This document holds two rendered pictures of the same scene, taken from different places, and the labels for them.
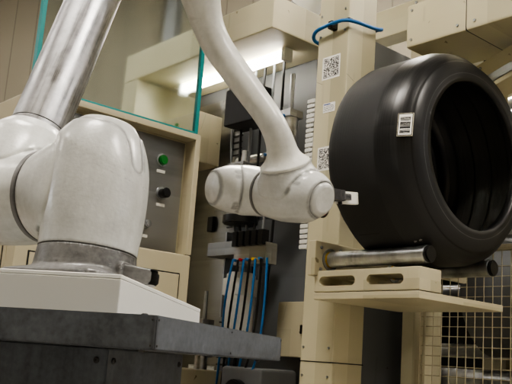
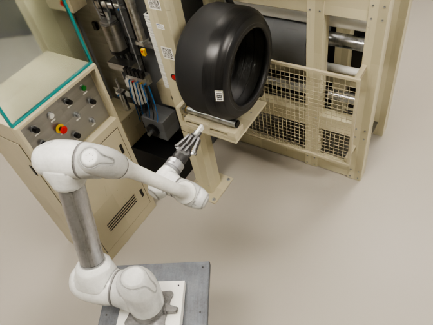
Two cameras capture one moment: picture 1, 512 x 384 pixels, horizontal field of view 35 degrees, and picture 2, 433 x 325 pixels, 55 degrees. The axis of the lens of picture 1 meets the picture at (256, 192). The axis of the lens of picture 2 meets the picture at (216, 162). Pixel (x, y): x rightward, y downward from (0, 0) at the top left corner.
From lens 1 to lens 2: 1.85 m
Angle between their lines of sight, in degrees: 59
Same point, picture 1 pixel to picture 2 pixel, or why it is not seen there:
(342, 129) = (183, 86)
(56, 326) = not seen: outside the picture
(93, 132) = (136, 296)
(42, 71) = (82, 250)
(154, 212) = (93, 111)
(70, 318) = not seen: outside the picture
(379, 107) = (202, 82)
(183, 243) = (111, 113)
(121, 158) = (150, 296)
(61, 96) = (96, 253)
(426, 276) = (237, 134)
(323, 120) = (158, 31)
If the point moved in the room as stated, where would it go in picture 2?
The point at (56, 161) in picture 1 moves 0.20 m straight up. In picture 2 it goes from (126, 304) to (110, 281)
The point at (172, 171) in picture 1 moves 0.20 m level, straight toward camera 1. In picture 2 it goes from (89, 86) to (96, 106)
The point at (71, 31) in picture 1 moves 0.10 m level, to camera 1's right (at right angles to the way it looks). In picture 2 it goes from (82, 230) to (107, 222)
